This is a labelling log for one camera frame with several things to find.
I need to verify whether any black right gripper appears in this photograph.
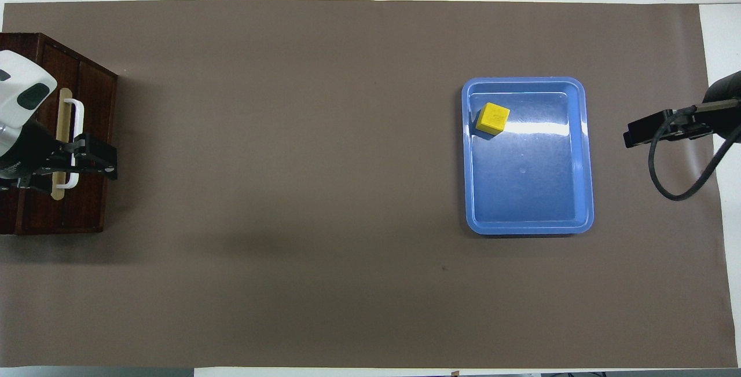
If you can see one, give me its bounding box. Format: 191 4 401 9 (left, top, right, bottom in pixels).
623 70 741 149

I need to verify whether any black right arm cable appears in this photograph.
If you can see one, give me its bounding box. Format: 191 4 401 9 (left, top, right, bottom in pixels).
648 100 741 202

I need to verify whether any dark wooden drawer cabinet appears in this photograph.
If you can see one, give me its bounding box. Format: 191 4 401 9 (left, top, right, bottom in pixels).
0 32 119 236

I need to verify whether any blue plastic tray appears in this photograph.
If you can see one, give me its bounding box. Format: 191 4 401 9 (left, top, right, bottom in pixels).
461 77 595 235

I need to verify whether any wooden drawer with white handle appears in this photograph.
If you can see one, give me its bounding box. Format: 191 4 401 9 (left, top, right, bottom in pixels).
39 35 119 233

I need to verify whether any brown table mat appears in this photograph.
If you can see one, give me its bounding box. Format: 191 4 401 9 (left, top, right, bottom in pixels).
0 0 739 369

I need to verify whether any yellow cube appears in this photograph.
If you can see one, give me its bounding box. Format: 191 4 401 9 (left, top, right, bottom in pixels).
476 102 511 136

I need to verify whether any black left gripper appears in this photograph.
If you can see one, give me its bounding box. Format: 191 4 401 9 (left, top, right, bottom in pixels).
0 122 119 193

